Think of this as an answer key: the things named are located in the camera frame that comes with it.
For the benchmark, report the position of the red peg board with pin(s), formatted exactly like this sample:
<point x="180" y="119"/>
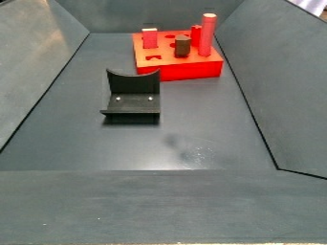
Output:
<point x="189" y="67"/>

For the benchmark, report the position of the tall red hexagonal peg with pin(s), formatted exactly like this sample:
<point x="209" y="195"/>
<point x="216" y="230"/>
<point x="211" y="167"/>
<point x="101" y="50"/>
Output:
<point x="208" y="25"/>

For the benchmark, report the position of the dark brown peg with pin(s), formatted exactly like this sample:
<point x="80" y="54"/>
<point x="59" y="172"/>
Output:
<point x="181" y="45"/>

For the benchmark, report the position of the red rectangular peg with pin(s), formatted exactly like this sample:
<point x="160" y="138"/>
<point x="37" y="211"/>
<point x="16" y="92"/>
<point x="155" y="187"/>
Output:
<point x="149" y="38"/>

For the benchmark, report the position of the black curved fixture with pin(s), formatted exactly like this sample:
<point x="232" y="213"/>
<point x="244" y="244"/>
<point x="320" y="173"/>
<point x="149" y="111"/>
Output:
<point x="133" y="94"/>

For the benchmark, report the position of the red star peg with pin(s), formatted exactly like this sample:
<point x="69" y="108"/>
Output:
<point x="195" y="34"/>

